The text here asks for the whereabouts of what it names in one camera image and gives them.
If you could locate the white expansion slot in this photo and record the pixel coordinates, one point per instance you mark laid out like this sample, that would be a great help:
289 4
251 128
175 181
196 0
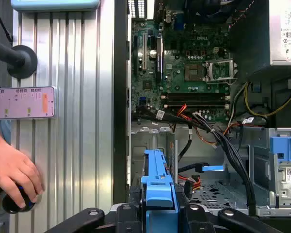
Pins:
144 52

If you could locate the CPU socket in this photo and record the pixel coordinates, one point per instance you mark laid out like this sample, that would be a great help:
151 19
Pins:
192 72

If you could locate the green motherboard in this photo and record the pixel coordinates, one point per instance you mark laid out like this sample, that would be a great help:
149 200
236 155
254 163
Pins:
171 83

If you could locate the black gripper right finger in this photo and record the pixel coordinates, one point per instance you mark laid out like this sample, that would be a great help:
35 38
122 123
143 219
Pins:
198 218

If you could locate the silver power supply box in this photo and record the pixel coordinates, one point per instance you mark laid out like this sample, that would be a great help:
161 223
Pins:
283 36

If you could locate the metal socket cover frame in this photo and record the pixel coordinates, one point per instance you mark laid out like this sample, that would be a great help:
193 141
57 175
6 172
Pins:
219 78

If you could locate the small blue clip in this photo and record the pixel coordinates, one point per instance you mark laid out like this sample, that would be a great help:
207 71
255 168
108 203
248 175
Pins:
257 87

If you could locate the black latch RAM slot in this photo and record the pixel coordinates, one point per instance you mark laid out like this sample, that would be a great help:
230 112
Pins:
196 102
196 93

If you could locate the blue drive bracket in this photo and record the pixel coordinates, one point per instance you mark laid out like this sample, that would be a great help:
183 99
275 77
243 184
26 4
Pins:
280 145

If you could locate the metal disk bay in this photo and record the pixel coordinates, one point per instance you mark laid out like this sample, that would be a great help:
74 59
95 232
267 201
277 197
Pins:
138 150

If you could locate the pale blue teach pendant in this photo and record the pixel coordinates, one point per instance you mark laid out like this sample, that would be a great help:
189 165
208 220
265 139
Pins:
53 4

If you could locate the white latch RAM slot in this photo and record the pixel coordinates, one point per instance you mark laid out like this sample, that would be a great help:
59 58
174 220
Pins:
196 106
196 97

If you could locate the black round stand base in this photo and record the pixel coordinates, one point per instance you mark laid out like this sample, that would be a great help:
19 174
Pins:
26 65

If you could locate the hard disk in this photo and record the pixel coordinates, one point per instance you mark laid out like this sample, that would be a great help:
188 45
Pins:
158 194

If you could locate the silver coin battery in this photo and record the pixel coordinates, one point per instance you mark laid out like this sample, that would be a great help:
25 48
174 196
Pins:
153 54

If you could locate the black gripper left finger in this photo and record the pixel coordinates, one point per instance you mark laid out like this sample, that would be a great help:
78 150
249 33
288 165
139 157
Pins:
128 218

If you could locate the blue SATA port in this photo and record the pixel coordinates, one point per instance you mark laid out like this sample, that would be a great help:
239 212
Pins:
142 100

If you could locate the thin black expansion slot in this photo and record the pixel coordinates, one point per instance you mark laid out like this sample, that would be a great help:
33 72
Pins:
135 55

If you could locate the black cooling fan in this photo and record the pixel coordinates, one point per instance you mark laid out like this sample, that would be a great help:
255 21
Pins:
208 11

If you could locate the smartphone with pink screen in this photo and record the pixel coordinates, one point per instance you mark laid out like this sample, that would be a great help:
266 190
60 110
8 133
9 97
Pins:
21 103

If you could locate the person hand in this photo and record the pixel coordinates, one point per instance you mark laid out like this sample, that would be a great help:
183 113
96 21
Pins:
12 167

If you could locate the blue VGA port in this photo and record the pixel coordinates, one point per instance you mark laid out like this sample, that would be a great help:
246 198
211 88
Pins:
180 21

